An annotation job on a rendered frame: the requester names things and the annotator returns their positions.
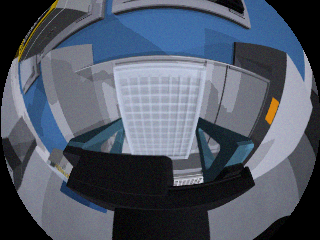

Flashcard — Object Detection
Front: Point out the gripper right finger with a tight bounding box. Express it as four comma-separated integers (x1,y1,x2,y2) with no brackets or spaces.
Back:
195,117,254,182

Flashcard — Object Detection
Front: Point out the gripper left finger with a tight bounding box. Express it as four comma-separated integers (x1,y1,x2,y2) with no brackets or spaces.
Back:
67,117,125,154

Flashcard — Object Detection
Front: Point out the blue flat mat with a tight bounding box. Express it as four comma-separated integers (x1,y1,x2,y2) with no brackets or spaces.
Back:
18,0,305,155

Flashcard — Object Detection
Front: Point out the blue open-top tray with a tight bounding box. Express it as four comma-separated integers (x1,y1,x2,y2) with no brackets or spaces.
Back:
60,181,107,213

